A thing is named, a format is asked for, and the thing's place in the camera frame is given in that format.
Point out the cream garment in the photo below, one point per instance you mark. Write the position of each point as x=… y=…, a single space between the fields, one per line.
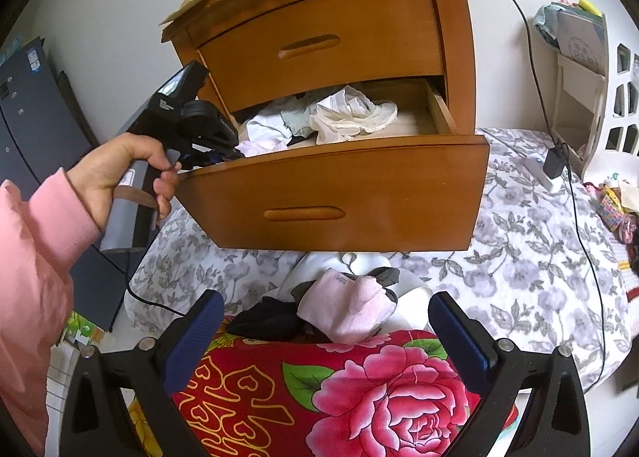
x=344 y=117

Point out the teal cloth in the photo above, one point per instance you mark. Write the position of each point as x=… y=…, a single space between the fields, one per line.
x=545 y=25

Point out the closed wooden drawer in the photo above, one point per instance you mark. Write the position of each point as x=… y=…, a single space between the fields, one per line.
x=349 y=28

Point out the black charger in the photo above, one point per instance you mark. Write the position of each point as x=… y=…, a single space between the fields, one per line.
x=555 y=162

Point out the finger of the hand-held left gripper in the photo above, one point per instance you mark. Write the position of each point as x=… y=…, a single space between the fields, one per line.
x=224 y=152

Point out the person's left hand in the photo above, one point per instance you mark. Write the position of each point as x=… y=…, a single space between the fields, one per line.
x=110 y=177

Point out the dark blue cabinet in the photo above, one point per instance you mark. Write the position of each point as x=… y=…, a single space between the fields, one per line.
x=40 y=127

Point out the pink sock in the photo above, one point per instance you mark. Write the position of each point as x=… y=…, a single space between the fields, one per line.
x=344 y=310

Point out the person's left forearm pink sleeve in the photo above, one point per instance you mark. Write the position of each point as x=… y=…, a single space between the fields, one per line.
x=30 y=297

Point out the pale pink garment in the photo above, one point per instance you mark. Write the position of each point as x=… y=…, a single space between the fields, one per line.
x=259 y=146

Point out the grey floral bedding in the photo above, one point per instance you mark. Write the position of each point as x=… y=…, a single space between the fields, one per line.
x=524 y=287

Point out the grey printed book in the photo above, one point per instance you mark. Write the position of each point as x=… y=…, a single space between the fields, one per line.
x=579 y=38

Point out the white cutout rack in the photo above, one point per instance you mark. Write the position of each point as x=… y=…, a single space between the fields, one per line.
x=599 y=137

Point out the brown paper sheet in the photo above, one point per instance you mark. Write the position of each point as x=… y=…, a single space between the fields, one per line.
x=182 y=8

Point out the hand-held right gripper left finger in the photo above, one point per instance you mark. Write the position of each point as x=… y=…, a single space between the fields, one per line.
x=192 y=342

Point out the white cartoon print garment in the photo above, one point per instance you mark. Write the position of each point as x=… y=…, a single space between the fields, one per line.
x=262 y=130

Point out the wooden nightstand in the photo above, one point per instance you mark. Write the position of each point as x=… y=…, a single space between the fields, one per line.
x=452 y=38

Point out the black sock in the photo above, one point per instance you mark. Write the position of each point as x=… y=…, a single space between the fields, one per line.
x=269 y=320

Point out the red floral blanket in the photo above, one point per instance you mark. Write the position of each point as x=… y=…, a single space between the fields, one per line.
x=299 y=402

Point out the colourful trinket pile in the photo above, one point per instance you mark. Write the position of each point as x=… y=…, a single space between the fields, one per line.
x=611 y=207

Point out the green carton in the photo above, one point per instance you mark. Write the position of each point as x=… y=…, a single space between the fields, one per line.
x=80 y=330

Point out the yellow sponge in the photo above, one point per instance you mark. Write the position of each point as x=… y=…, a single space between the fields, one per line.
x=590 y=7

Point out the white red striped cloth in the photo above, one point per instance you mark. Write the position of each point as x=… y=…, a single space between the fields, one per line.
x=630 y=277

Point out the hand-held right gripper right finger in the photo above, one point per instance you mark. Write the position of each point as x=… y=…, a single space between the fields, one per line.
x=462 y=345

